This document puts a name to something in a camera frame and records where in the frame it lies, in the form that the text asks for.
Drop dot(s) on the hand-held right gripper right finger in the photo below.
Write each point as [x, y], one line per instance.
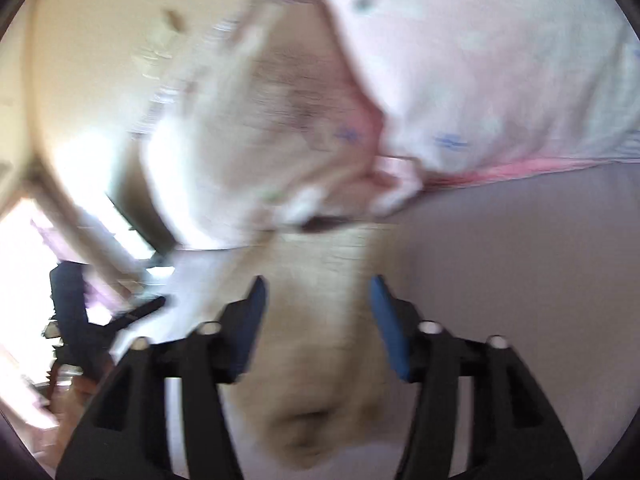
[391, 332]

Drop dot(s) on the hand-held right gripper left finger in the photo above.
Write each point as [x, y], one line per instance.
[251, 327]

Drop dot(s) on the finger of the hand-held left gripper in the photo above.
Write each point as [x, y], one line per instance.
[142, 310]

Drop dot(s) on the beige cloth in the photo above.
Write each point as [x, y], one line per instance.
[315, 340]

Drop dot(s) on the white printed garment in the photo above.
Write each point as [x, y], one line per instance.
[240, 150]

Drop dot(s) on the lilac bed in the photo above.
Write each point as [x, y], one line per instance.
[510, 270]

